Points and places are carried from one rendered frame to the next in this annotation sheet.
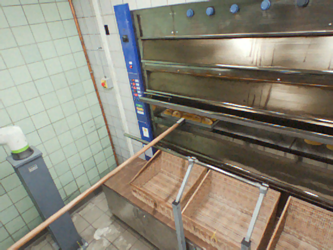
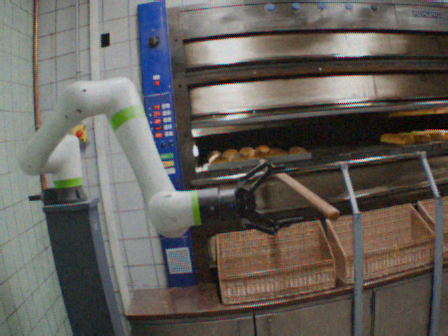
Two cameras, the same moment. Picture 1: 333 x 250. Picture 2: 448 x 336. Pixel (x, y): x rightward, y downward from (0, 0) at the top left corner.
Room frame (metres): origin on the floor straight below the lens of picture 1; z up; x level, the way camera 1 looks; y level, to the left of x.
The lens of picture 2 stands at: (-0.33, 2.27, 1.41)
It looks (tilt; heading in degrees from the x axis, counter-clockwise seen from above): 4 degrees down; 314
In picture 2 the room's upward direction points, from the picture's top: 7 degrees counter-clockwise
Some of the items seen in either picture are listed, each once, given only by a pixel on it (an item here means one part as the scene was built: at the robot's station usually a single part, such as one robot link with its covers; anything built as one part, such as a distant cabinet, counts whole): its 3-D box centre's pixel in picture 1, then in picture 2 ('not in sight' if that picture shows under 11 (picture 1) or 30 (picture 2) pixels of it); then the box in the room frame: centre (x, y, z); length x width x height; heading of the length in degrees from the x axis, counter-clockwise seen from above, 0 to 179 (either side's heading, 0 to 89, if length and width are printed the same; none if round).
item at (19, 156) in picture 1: (19, 149); (57, 195); (1.63, 1.19, 1.23); 0.26 x 0.15 x 0.06; 45
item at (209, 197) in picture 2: not in sight; (210, 206); (0.86, 1.13, 1.20); 0.12 x 0.06 x 0.09; 136
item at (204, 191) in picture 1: (228, 210); (382, 241); (1.17, -0.38, 0.72); 0.56 x 0.49 x 0.28; 46
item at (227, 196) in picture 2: not in sight; (238, 202); (0.80, 1.08, 1.20); 0.09 x 0.07 x 0.08; 46
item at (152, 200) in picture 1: (167, 180); (274, 261); (1.59, 0.04, 0.72); 0.56 x 0.49 x 0.28; 45
